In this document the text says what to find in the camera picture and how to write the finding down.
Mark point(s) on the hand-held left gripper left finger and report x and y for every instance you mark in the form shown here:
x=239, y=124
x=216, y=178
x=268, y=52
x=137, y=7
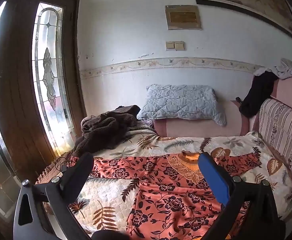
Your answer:
x=77, y=172

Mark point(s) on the pink sofa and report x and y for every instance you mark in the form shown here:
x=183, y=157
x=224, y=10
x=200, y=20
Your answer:
x=198, y=128

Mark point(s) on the brown fuzzy garment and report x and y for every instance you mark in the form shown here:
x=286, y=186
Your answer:
x=103, y=130

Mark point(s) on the wooden stained glass door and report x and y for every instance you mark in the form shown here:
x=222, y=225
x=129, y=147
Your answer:
x=16, y=105

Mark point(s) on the small dark object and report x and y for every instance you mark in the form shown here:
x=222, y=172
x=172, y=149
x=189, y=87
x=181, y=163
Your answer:
x=238, y=100

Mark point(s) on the beige light switch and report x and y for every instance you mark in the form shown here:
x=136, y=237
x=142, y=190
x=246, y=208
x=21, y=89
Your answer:
x=170, y=45
x=179, y=46

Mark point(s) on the black garment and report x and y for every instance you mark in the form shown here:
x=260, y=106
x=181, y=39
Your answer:
x=258, y=92

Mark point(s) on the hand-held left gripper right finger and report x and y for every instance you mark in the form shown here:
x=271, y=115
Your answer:
x=213, y=177

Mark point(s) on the orange floral shirt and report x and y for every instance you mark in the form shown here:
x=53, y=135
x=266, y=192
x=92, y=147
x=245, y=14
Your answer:
x=165, y=200

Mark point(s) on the framed wall plaque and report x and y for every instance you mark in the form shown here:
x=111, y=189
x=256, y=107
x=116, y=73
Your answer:
x=183, y=17

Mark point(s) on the leaf print blanket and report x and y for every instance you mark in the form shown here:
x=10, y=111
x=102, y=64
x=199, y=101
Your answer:
x=103, y=192

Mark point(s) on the grey quilted pillow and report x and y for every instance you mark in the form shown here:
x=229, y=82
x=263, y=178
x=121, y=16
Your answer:
x=180, y=102

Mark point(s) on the white garment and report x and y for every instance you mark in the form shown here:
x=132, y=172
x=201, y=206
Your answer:
x=290, y=71

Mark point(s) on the striped floral sofa cushion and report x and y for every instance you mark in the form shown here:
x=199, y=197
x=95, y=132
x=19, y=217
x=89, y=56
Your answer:
x=283, y=130

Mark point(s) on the purple patterned cloth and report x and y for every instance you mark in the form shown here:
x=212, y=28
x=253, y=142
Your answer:
x=148, y=124

